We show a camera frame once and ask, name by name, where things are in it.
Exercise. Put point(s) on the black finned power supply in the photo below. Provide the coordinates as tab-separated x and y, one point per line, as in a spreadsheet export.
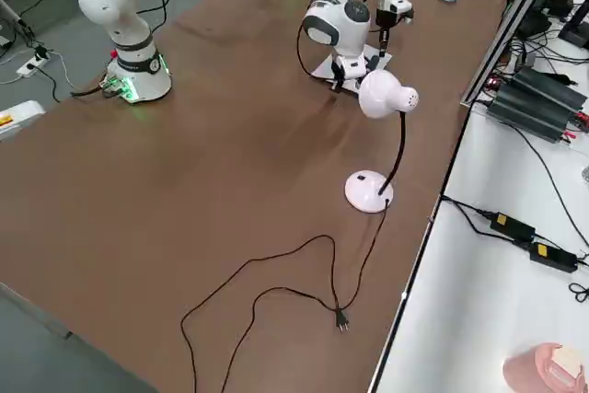
547	89
524	112

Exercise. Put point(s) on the black monitor stand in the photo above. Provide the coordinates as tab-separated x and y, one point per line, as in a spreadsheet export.
575	29

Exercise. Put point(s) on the white box with warning label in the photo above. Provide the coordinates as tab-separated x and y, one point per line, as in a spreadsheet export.
23	117

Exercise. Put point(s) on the pink round object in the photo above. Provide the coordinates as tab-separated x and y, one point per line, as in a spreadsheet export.
529	370

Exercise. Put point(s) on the white gooseneck desk lamp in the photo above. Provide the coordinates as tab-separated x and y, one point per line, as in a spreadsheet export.
382	94

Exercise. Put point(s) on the black plug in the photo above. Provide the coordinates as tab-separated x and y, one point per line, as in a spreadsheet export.
41	53

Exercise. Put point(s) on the aluminium frame post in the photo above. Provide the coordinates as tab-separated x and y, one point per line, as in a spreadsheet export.
511	20

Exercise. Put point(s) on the green circuit board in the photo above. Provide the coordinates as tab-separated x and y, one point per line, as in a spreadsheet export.
118	87

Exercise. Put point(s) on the black adapter with yellow label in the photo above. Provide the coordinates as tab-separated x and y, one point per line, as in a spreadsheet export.
513	227
554	257

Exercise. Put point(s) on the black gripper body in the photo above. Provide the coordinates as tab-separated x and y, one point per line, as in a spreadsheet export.
385	19
338	64

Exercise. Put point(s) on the grey tripod stand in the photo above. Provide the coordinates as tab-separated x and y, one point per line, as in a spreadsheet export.
14	15

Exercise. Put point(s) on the white power strip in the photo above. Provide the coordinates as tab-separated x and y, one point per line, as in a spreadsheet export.
28	68

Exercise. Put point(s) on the white A4 paper sheet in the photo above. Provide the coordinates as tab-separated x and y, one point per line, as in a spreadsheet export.
326	68

